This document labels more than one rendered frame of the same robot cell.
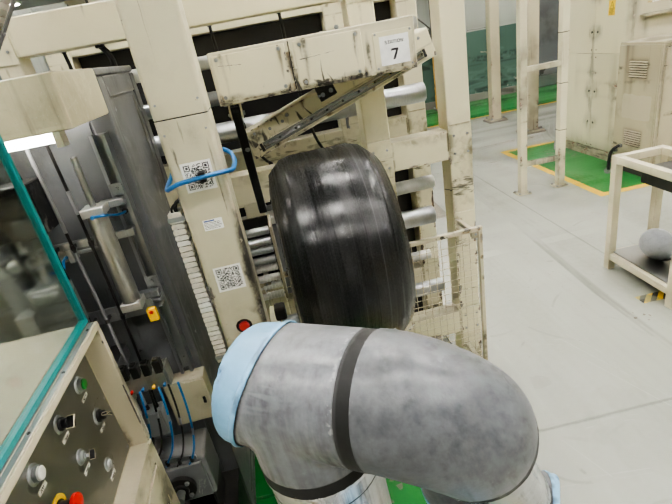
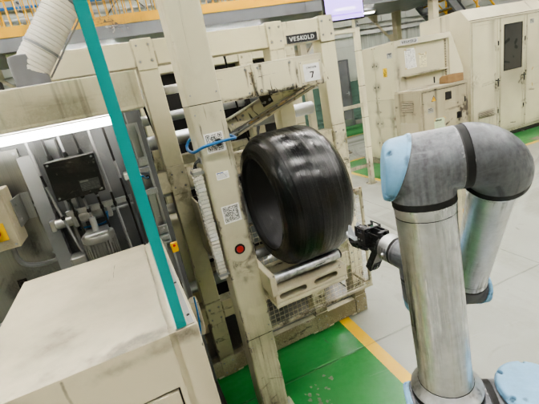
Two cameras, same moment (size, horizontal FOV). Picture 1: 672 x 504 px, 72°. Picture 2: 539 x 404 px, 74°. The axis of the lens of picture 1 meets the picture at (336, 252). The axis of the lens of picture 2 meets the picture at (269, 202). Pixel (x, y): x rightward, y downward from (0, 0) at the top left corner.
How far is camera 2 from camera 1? 54 cm
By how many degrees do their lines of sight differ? 15
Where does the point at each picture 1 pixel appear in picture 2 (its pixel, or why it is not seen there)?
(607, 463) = not seen: hidden behind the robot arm
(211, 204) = (221, 161)
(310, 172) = (284, 138)
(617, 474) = not seen: hidden behind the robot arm
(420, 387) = (498, 130)
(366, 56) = (296, 75)
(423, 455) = (507, 156)
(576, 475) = not seen: hidden behind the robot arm
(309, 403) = (450, 147)
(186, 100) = (209, 92)
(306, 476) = (442, 194)
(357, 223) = (322, 163)
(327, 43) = (273, 67)
